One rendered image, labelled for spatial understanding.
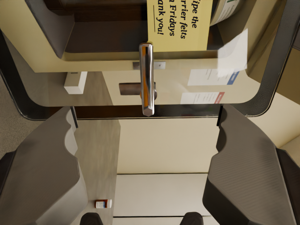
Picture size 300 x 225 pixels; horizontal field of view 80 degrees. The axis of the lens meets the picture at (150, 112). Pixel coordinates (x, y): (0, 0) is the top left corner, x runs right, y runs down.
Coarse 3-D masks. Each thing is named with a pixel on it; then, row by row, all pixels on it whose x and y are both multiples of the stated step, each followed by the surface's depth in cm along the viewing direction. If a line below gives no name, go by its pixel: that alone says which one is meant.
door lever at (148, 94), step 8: (144, 48) 19; (152, 48) 19; (144, 56) 19; (152, 56) 19; (144, 64) 20; (152, 64) 20; (144, 72) 20; (152, 72) 20; (144, 80) 21; (152, 80) 21; (144, 88) 21; (152, 88) 21; (144, 96) 22; (152, 96) 22; (144, 104) 22; (152, 104) 22; (144, 112) 23; (152, 112) 23
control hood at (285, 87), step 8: (296, 56) 30; (288, 64) 32; (296, 64) 31; (288, 72) 32; (296, 72) 32; (280, 80) 34; (288, 80) 33; (296, 80) 32; (280, 88) 35; (288, 88) 34; (296, 88) 33; (288, 96) 35; (296, 96) 34
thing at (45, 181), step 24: (48, 120) 10; (72, 120) 11; (24, 144) 8; (48, 144) 8; (72, 144) 10; (24, 168) 7; (48, 168) 7; (72, 168) 7; (24, 192) 6; (48, 192) 6; (72, 192) 6; (0, 216) 6; (24, 216) 6; (48, 216) 6; (72, 216) 7
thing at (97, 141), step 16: (0, 80) 32; (0, 96) 32; (0, 112) 32; (16, 112) 35; (0, 128) 31; (16, 128) 35; (32, 128) 40; (80, 128) 66; (96, 128) 85; (112, 128) 120; (0, 144) 31; (16, 144) 35; (80, 144) 66; (96, 144) 85; (112, 144) 119; (80, 160) 66; (96, 160) 85; (112, 160) 118; (96, 176) 84; (112, 176) 117; (96, 192) 84; (112, 192) 116; (96, 208) 83; (112, 208) 116
